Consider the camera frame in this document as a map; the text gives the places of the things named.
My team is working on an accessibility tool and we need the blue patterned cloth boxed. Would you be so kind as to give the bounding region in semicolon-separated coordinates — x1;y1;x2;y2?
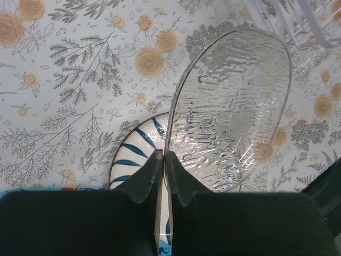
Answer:
1;184;172;255

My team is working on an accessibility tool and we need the white wire dish rack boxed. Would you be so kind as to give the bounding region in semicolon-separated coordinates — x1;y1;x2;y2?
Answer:
242;1;340;51

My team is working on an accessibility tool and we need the clear glass plate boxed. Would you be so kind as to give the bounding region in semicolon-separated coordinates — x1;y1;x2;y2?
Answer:
154;26;293;241

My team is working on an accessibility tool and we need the black base bar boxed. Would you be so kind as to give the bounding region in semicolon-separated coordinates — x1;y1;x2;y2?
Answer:
301;158;341;238

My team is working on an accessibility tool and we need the floral tablecloth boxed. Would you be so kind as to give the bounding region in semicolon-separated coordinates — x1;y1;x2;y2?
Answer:
1;1;340;191

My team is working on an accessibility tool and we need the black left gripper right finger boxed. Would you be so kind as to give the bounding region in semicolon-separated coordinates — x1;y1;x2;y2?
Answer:
165;151;339;255

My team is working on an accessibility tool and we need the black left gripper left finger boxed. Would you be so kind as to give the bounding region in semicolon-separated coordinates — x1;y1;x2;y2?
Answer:
1;149;163;255

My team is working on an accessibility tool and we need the striped white round plate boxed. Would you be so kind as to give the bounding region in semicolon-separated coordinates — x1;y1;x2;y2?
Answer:
109;113;168;189

